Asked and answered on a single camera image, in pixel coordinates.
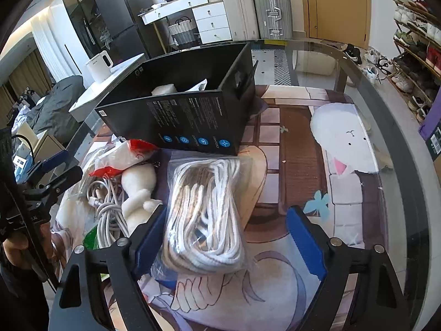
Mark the black cardboard box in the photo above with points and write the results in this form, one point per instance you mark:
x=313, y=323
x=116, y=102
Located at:
x=179, y=117

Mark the white suitcase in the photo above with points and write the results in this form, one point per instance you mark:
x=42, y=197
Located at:
x=239, y=10

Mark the white plush toy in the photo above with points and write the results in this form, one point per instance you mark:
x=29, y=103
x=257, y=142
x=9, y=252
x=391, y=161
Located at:
x=137, y=182

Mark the shoe rack with shoes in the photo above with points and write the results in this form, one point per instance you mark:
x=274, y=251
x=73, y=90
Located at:
x=413, y=51

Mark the white plastic wrap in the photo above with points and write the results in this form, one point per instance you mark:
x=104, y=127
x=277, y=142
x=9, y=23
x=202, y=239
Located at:
x=165, y=89

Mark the white vanity desk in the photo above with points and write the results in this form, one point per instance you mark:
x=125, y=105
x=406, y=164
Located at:
x=210, y=17

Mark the wooden door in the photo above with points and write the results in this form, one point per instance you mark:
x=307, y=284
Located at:
x=337, y=7

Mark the black glass cabinet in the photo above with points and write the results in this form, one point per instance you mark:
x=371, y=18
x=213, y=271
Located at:
x=77, y=13

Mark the white electric kettle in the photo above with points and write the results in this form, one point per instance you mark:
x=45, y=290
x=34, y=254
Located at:
x=100, y=67

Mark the woven basket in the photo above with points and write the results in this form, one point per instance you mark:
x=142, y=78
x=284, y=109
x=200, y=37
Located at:
x=184, y=32

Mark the person's left hand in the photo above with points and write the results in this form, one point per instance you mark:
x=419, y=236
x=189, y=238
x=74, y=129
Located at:
x=13, y=251

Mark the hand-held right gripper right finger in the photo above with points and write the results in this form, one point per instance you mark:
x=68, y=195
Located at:
x=306, y=244

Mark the red and white packet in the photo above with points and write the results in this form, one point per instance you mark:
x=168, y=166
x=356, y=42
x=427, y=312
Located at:
x=117, y=155

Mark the purple cardboard box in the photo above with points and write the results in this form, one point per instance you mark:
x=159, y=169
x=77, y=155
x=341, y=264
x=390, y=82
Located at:
x=432, y=124

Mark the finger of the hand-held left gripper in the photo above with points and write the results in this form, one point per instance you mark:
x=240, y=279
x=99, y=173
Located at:
x=51, y=162
x=65, y=179

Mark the white side cabinet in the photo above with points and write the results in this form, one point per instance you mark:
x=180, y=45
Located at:
x=89, y=96

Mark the group of shoes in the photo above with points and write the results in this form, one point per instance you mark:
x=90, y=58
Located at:
x=370, y=62

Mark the silver suitcase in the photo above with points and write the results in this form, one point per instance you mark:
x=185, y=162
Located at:
x=272, y=10

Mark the white curtain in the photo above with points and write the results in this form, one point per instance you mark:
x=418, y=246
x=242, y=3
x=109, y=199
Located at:
x=48, y=41

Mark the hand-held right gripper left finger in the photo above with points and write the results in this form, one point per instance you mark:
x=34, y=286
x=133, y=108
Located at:
x=151, y=238

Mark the green packet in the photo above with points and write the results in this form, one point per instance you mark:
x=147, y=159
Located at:
x=90, y=239

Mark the black refrigerator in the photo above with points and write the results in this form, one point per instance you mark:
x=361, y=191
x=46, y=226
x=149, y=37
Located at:
x=127, y=13

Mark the dark grey beanbag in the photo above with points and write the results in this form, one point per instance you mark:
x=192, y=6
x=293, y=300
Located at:
x=58, y=107

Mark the person's left forearm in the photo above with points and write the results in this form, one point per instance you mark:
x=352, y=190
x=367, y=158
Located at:
x=20, y=300

